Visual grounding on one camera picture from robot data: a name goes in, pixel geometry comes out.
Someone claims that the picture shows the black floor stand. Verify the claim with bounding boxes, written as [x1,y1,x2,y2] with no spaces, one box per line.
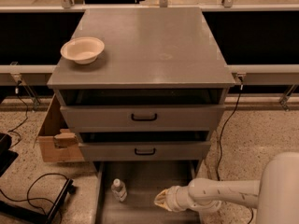
[0,178,76,224]

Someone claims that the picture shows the white paper bowl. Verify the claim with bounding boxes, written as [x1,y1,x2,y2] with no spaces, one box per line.
[60,37,105,64]

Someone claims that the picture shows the black wall cable left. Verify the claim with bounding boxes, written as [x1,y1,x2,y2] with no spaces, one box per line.
[7,79,30,148]

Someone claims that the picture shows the brown cardboard box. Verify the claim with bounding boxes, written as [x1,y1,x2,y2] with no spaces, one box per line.
[37,96,84,162]

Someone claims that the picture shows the black cable on floor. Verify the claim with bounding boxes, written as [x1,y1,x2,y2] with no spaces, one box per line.
[0,173,70,224]

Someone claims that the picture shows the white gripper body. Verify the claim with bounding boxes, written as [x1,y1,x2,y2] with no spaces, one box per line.
[165,186,190,212]

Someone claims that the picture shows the grey drawer cabinet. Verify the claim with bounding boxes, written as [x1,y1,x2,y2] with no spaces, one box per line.
[47,7,235,173]

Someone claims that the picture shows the black adapter cable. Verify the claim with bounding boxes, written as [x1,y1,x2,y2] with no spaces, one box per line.
[216,76,254,224]

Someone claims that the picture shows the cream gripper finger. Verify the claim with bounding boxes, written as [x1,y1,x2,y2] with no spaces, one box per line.
[155,203,172,212]
[154,189,168,203]

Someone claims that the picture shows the grey open bottom drawer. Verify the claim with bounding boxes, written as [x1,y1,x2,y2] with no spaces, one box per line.
[94,161,201,224]

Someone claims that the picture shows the grey top drawer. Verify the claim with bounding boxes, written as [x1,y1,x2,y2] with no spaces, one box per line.
[61,105,224,133]

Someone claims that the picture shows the grey middle drawer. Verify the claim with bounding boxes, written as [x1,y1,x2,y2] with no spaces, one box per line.
[78,141,210,161]

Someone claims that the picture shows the clear plastic water bottle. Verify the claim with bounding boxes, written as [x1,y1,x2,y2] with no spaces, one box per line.
[111,178,127,202]

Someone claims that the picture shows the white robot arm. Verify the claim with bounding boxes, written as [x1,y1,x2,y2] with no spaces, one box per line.
[154,152,299,224]

